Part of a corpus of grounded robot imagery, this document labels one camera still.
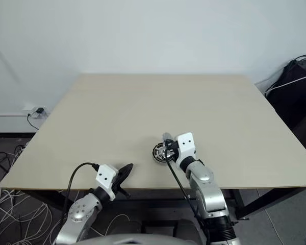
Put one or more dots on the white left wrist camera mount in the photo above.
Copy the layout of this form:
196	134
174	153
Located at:
105	177

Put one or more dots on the black power adapter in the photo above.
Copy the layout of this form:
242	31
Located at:
39	110

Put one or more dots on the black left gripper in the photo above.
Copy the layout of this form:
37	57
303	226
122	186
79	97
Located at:
117	187

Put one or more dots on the silver motor lid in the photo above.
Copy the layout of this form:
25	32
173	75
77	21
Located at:
166	135

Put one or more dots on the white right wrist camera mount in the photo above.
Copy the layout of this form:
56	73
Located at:
185	146

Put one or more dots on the white wall power outlet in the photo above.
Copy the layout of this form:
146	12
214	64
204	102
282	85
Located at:
31	112

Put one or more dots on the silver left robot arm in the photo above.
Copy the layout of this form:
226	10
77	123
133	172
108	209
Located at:
79	211

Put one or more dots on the silver robot torso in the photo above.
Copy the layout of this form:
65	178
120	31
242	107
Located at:
132	240

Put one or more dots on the black equipment case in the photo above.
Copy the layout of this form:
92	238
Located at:
295	102

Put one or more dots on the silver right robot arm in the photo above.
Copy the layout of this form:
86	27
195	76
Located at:
206	194

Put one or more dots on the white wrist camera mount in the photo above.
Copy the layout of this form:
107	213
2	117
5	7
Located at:
105	177
185	146

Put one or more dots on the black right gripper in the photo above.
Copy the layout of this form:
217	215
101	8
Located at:
175	151

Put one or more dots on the black motor housing copper windings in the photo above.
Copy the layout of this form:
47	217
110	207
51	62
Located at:
153	152

